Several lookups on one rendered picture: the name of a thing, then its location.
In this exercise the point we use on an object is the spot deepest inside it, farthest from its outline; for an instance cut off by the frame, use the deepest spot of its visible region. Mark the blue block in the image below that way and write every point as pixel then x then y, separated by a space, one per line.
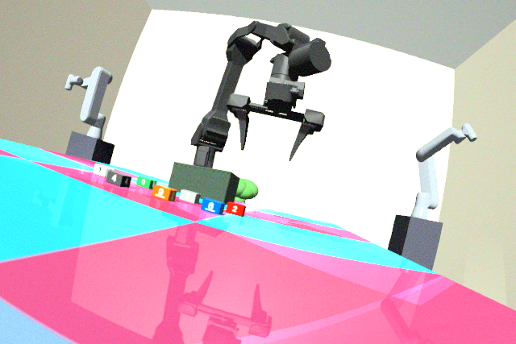
pixel 211 206

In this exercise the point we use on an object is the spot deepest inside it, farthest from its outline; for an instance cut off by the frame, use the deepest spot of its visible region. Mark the red block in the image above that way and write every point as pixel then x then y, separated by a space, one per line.
pixel 235 209

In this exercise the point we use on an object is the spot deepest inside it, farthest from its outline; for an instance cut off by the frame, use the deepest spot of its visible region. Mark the orange block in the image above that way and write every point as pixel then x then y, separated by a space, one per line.
pixel 164 192

